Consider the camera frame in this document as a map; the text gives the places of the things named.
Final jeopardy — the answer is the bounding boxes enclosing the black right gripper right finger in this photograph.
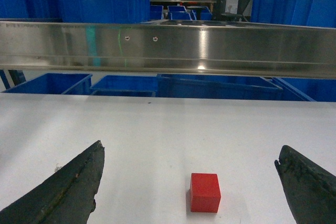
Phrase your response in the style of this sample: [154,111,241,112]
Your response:
[275,145,335,223]

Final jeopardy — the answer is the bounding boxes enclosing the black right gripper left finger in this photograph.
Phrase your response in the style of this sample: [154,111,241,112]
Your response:
[1,141,104,223]

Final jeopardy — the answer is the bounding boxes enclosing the red magnetic cube block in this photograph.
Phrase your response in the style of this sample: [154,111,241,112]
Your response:
[190,173,221,213]

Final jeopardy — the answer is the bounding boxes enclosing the blue bin lower left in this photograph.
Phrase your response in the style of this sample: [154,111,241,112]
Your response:
[4,73,92,95]

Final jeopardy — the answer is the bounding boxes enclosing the blue bin lower middle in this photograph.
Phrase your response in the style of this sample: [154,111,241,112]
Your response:
[90,75,158,97]

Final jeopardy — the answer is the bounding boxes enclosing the blue bin lower right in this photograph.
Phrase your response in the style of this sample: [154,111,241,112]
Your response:
[157,74,283,100]

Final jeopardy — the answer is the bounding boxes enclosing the large blue bin upper right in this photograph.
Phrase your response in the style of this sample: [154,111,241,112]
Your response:
[250,0,335,28]

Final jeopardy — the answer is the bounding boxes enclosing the large blue bin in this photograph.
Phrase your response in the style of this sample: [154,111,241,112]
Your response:
[250,0,335,28]
[57,0,150,24]

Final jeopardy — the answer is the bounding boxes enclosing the large blue bin upper left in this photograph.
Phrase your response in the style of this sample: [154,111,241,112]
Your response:
[57,0,150,24]

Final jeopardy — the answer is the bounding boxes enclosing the stainless steel shelf rail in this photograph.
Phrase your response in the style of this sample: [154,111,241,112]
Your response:
[1,20,335,79]

